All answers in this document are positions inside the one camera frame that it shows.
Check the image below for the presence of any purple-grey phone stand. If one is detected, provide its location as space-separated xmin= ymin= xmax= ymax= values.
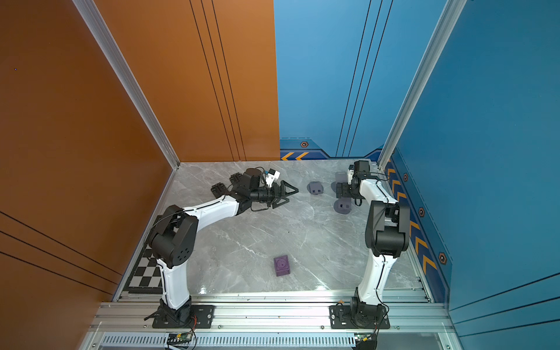
xmin=307 ymin=181 xmax=325 ymax=195
xmin=333 ymin=198 xmax=352 ymax=214
xmin=331 ymin=171 xmax=348 ymax=193

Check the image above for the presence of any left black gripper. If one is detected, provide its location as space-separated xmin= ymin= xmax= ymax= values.
xmin=249 ymin=181 xmax=298 ymax=209

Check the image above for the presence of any black phone stand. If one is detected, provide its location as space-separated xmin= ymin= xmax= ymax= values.
xmin=211 ymin=182 xmax=233 ymax=199
xmin=230 ymin=173 xmax=243 ymax=186

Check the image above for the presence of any purple square box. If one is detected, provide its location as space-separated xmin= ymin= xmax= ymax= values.
xmin=274 ymin=255 xmax=291 ymax=277

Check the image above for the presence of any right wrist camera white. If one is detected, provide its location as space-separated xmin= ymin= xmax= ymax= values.
xmin=347 ymin=164 xmax=354 ymax=185

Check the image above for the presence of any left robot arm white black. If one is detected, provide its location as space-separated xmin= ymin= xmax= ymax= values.
xmin=146 ymin=168 xmax=299 ymax=327

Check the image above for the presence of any black phone stand right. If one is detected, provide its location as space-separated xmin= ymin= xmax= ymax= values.
xmin=230 ymin=173 xmax=243 ymax=186

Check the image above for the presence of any black white checkerboard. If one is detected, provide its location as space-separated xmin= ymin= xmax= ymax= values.
xmin=123 ymin=242 xmax=163 ymax=295

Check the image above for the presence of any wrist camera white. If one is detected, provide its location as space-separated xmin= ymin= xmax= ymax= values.
xmin=265 ymin=169 xmax=280 ymax=188
xmin=347 ymin=164 xmax=354 ymax=185

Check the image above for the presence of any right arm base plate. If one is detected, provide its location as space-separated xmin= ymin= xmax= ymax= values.
xmin=329 ymin=304 xmax=391 ymax=330

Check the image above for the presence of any left aluminium corner post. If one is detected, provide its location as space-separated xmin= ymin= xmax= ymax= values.
xmin=71 ymin=0 xmax=181 ymax=169

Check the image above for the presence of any green circuit board left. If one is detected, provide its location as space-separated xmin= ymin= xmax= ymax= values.
xmin=165 ymin=332 xmax=195 ymax=349

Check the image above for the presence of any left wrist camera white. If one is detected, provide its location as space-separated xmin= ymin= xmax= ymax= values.
xmin=265 ymin=169 xmax=280 ymax=188

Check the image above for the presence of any right aluminium corner post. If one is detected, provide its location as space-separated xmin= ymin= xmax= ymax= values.
xmin=377 ymin=0 xmax=467 ymax=171

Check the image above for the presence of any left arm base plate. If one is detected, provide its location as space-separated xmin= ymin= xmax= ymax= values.
xmin=145 ymin=303 xmax=215 ymax=330

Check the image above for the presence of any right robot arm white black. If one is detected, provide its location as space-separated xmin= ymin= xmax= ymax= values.
xmin=334 ymin=160 xmax=410 ymax=330

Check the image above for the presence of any aluminium corner post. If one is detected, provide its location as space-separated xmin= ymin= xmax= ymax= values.
xmin=377 ymin=0 xmax=467 ymax=171
xmin=71 ymin=0 xmax=181 ymax=169

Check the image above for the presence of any circuit board right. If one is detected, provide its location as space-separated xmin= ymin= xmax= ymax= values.
xmin=353 ymin=333 xmax=378 ymax=350

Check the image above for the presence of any aluminium front rail frame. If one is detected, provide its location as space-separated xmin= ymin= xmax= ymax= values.
xmin=82 ymin=290 xmax=461 ymax=349

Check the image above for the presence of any black phone stand left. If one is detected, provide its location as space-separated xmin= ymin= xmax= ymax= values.
xmin=211 ymin=182 xmax=233 ymax=199

